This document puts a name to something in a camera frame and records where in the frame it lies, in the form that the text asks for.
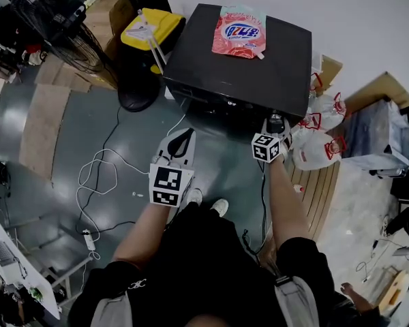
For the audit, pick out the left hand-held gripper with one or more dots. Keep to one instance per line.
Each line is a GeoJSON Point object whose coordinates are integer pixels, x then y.
{"type": "Point", "coordinates": [167, 182]}

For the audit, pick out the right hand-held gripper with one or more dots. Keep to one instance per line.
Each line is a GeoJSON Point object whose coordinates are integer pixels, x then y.
{"type": "Point", "coordinates": [266, 148]}

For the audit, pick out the black washing machine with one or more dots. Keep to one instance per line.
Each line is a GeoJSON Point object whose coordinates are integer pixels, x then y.
{"type": "Point", "coordinates": [225, 77]}

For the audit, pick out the person's right forearm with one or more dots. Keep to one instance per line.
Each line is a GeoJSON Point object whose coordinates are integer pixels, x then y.
{"type": "Point", "coordinates": [288, 206]}

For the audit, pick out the person's left forearm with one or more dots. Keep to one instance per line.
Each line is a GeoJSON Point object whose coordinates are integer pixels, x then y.
{"type": "Point", "coordinates": [150, 232]}

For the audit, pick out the person's white left shoe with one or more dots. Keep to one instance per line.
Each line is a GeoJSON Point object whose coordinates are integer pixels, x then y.
{"type": "Point", "coordinates": [195, 196]}

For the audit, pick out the person's white shoe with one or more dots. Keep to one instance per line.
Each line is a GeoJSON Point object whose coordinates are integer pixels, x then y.
{"type": "Point", "coordinates": [195, 196]}
{"type": "Point", "coordinates": [219, 207]}

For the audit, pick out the small red capped bottle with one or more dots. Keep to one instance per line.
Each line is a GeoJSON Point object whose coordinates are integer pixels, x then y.
{"type": "Point", "coordinates": [299, 188]}

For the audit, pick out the person's white right shoe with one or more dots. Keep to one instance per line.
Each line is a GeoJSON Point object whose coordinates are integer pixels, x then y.
{"type": "Point", "coordinates": [219, 207]}

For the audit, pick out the small open cardboard box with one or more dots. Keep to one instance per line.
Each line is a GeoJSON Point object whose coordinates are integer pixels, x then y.
{"type": "Point", "coordinates": [330, 70]}

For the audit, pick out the wooden slatted board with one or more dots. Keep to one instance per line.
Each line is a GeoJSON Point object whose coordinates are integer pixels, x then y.
{"type": "Point", "coordinates": [322, 196]}

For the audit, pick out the pink detergent pouch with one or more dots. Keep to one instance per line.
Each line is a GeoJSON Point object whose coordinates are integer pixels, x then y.
{"type": "Point", "coordinates": [240, 31]}

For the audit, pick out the plastic wrapped grey crate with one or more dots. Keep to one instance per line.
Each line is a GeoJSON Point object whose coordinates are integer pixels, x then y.
{"type": "Point", "coordinates": [378, 135]}

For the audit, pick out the yellow lidded black bin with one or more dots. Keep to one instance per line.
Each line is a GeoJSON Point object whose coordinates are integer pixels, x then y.
{"type": "Point", "coordinates": [150, 46]}

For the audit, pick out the large cardboard panel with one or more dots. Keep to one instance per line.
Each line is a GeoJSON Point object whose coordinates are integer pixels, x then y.
{"type": "Point", "coordinates": [381, 89]}

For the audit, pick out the white folding stand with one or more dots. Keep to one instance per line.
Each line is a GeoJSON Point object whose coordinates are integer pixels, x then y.
{"type": "Point", "coordinates": [146, 32]}

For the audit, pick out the person's black clothing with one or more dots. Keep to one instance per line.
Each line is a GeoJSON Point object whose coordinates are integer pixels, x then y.
{"type": "Point", "coordinates": [204, 271]}

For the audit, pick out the white power strip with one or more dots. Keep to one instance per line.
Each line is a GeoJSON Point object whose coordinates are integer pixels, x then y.
{"type": "Point", "coordinates": [89, 240]}

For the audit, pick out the flat cardboard sheet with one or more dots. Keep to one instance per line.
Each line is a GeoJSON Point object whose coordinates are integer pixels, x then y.
{"type": "Point", "coordinates": [44, 121]}

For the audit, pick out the brown cardboard box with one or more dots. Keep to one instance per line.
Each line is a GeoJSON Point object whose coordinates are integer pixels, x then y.
{"type": "Point", "coordinates": [109, 19]}

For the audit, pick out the black standing fan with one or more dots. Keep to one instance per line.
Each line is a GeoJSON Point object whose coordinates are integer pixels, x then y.
{"type": "Point", "coordinates": [71, 43]}

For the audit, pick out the black chair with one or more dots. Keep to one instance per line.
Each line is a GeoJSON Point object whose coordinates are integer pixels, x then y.
{"type": "Point", "coordinates": [407, 203]}

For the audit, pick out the white desk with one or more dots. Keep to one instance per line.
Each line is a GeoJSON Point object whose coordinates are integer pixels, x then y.
{"type": "Point", "coordinates": [27, 274]}

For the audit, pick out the black bag pile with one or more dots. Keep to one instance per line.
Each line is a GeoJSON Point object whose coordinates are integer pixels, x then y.
{"type": "Point", "coordinates": [10, 26]}

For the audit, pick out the grey laptop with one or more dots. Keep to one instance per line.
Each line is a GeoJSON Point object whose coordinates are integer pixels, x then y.
{"type": "Point", "coordinates": [0, 253]}

